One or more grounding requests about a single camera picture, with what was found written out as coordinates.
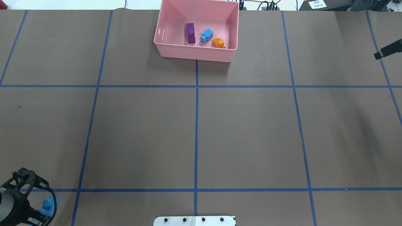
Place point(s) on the orange toy block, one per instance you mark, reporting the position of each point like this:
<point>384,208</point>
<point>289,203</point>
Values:
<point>218,43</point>

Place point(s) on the small blue toy block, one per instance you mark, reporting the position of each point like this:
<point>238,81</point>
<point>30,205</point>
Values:
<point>206,36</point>

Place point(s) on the purple toy block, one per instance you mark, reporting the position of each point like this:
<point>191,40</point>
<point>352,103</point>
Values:
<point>191,37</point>

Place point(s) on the large blue toy block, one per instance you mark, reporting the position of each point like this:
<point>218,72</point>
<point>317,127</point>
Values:
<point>45,215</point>

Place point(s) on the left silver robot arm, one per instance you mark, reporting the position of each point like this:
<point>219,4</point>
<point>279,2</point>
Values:
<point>7,204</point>

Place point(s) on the pink plastic box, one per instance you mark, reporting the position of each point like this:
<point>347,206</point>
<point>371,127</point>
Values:
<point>222,17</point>

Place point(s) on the black box with label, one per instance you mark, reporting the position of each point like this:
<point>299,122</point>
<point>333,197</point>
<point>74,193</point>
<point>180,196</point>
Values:
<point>325,5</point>

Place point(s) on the brown paper table cover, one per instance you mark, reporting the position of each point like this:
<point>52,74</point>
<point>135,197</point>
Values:
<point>302,128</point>

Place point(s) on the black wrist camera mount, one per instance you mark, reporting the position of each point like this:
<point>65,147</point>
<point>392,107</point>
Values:
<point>21,184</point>

